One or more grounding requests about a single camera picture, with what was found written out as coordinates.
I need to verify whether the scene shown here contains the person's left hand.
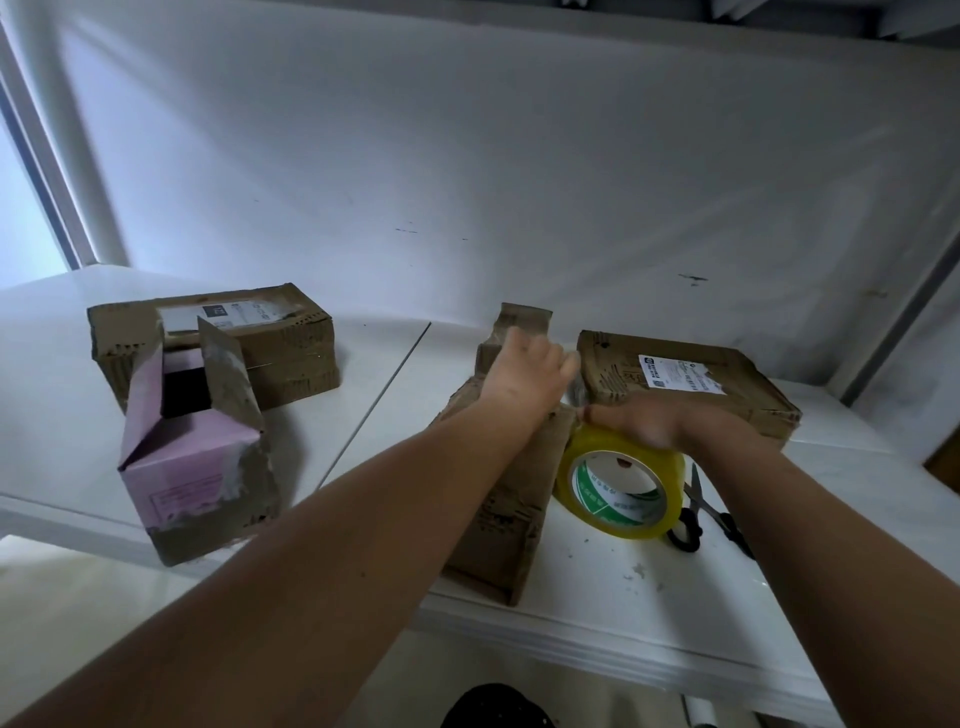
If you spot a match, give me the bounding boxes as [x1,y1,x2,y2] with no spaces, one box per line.
[477,327,584,428]

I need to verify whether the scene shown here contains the person's right hand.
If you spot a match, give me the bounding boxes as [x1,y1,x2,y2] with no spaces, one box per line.
[583,393,725,456]

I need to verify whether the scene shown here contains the small cardboard box red label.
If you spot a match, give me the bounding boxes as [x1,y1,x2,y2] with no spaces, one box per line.
[475,303,555,377]

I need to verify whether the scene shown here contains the yellow tape roll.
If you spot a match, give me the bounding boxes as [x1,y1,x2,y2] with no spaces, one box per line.
[553,424,689,542]

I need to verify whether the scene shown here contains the black handled scissors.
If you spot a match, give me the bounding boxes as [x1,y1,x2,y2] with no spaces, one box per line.
[666,462,756,561]

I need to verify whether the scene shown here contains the corrugated cardboard box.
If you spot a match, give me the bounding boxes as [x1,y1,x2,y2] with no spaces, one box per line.
[435,375,581,608]

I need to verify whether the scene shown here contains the long cardboard box white label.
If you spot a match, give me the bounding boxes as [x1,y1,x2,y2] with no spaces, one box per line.
[87,282,342,414]

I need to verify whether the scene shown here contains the pink carton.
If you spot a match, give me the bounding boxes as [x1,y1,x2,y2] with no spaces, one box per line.
[117,316,284,569]

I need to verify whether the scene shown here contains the person's right forearm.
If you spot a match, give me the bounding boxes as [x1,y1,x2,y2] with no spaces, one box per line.
[682,412,960,728]

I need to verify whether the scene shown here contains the person's left forearm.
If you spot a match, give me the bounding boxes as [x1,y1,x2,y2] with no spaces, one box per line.
[7,397,564,728]

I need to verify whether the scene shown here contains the person's black trousers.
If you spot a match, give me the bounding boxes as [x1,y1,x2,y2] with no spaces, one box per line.
[441,682,557,728]

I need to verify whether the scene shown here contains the wooden stool blue top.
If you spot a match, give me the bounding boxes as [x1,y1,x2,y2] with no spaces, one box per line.
[925,427,960,494]

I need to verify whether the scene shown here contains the white metal shelf rack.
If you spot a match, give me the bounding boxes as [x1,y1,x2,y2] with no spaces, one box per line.
[0,0,960,728]

